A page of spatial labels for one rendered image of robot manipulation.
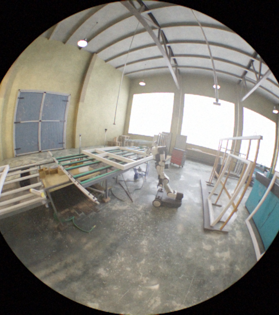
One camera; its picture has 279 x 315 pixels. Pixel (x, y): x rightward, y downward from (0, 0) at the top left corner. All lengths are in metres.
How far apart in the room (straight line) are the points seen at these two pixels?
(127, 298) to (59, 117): 8.14
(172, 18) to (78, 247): 8.84
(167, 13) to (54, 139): 10.15
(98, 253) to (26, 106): 7.58
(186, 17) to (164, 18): 1.22
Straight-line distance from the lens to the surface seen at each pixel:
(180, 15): 7.37
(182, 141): 8.96
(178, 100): 9.85
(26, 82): 8.17
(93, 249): 1.66
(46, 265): 1.80
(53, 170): 2.21
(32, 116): 7.49
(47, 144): 7.60
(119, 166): 1.74
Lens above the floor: 1.51
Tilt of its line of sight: 14 degrees down
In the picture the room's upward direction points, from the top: 8 degrees clockwise
